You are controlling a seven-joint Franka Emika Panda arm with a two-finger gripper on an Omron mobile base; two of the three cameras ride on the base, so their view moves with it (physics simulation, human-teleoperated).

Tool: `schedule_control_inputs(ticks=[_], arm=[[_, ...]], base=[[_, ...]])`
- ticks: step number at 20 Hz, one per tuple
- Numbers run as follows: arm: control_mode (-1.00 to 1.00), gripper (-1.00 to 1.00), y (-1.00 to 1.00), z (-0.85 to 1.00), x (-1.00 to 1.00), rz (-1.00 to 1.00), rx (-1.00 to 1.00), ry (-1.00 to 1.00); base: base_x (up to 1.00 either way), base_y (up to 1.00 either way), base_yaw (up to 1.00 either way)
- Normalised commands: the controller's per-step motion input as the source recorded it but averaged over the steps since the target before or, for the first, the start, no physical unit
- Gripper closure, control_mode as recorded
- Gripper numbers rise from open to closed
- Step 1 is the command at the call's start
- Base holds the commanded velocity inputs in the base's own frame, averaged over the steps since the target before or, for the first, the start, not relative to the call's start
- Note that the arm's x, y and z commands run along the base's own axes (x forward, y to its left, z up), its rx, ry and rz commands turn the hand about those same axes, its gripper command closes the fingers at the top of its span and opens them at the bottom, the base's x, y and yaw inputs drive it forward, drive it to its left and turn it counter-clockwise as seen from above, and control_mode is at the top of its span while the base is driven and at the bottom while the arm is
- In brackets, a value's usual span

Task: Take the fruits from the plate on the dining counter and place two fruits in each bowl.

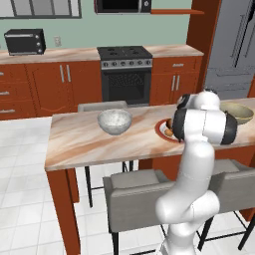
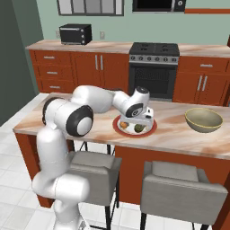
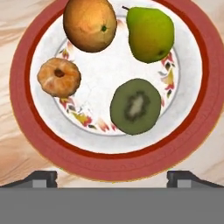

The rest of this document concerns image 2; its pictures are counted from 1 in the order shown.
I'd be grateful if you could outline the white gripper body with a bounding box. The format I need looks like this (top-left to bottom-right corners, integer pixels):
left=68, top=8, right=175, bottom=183
left=119, top=114, right=155, bottom=128

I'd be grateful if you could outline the red-rimmed white plate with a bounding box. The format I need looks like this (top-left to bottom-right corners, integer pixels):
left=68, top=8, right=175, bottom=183
left=112, top=114, right=158, bottom=139

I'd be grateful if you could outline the red-brown dining counter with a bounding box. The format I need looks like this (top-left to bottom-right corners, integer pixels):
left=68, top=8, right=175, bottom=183
left=13, top=93, right=230, bottom=230

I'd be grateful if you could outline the olive green bowl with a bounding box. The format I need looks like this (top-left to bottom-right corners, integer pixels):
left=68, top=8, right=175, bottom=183
left=184, top=107, right=225, bottom=134

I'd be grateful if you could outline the black stove with oven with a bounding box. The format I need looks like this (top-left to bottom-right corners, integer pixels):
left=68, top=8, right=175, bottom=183
left=128, top=41, right=181, bottom=102

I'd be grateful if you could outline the grey bar stool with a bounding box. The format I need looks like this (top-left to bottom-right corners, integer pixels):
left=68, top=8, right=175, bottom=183
left=67, top=150, right=123, bottom=230
left=139, top=160, right=229, bottom=230

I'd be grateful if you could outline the red-brown cupboard run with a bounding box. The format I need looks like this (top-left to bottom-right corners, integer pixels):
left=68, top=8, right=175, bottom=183
left=28, top=49, right=130, bottom=94
left=172, top=55, right=230, bottom=108

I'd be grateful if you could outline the black toaster oven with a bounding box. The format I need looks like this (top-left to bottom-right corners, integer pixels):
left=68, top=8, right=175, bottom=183
left=58, top=23, right=93, bottom=46

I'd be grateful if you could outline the black microwave oven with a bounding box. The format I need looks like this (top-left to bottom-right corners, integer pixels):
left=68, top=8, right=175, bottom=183
left=132, top=0, right=187, bottom=13

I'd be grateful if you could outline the grey framed window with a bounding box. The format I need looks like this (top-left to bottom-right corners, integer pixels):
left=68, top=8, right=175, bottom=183
left=56, top=0, right=125, bottom=17

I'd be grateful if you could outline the orange wall shelf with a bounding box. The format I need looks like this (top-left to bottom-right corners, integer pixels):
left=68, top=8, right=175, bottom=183
left=184, top=8, right=230, bottom=15

